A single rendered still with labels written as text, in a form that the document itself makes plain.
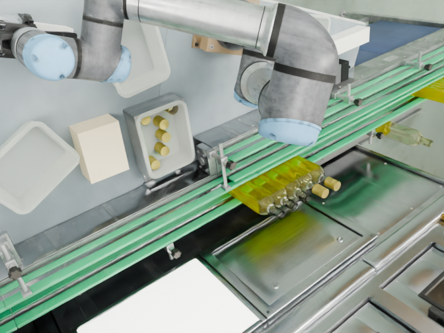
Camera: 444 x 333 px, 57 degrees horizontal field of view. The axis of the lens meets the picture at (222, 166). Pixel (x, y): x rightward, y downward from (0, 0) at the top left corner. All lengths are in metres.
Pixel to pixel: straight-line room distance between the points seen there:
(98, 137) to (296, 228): 0.70
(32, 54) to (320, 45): 0.49
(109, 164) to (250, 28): 0.66
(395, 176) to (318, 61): 1.09
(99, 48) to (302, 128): 0.40
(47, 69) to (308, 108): 0.46
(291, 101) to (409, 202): 0.97
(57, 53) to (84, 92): 0.47
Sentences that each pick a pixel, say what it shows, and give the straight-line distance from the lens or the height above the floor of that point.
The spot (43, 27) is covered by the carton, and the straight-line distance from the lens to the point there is 1.11.
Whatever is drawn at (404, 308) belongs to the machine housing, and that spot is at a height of 1.52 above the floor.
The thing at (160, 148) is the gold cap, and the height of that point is 0.81.
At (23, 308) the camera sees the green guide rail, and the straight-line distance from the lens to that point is 1.29.
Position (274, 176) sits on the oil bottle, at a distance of 1.40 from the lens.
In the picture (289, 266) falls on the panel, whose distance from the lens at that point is 1.30.
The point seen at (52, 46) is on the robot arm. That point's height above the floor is 1.14.
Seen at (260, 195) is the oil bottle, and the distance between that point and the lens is 1.32.
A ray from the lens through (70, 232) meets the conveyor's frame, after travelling 1.30.
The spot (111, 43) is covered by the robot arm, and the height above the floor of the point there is 1.13.
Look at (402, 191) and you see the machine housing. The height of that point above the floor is 1.21.
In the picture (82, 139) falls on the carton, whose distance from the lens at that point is 1.19.
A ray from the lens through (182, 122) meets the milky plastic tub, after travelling 1.32.
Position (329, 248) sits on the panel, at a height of 1.25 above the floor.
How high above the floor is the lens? 1.88
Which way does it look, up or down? 46 degrees down
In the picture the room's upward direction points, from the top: 122 degrees clockwise
